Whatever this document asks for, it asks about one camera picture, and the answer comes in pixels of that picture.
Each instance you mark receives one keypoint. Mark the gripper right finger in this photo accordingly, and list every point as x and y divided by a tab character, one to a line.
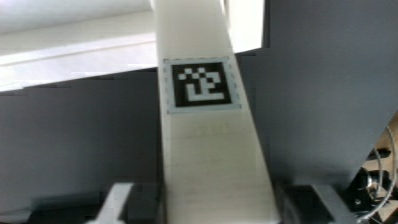
312	205

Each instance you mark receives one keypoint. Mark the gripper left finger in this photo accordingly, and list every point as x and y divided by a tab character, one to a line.
131	203

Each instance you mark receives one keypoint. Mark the white desk top tray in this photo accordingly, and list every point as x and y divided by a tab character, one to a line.
72	39

